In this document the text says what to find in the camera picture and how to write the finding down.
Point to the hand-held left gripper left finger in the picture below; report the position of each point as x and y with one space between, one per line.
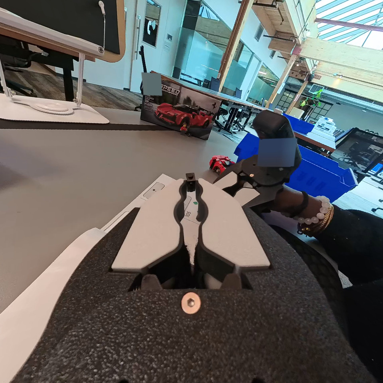
149 230

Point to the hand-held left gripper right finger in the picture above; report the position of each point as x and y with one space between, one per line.
230 233

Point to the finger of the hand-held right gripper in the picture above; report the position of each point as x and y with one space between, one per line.
247 196
229 179

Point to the small black lego piece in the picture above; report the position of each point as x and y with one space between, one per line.
190 179

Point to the white lego instruction booklet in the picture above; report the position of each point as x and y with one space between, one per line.
158 185

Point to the person's right forearm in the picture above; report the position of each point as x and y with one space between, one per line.
353 239

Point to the red lego car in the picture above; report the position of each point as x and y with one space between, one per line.
220 163

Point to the lego minifigure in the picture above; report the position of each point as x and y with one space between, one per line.
184 128

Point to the lego set box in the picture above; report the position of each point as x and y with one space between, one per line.
185 107

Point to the person's right hand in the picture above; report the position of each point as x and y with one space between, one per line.
288 202

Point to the large blue plastic bin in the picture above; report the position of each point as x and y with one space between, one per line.
317 176

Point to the wood-edged office table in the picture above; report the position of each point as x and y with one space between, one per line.
317 140

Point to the small blue plastic bin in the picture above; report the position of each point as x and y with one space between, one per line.
300 124

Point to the white printer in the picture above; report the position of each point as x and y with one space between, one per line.
325 123

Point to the green potted plant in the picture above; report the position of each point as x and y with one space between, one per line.
312 98

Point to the black textured cushion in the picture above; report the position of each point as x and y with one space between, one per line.
317 269

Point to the black mesh office chair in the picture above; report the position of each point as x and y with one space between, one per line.
359 149

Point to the white desk stand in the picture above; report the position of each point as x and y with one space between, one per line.
53 110

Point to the person's black clothing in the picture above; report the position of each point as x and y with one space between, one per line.
365 329

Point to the black wood-rimmed board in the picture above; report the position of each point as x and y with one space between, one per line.
59 21

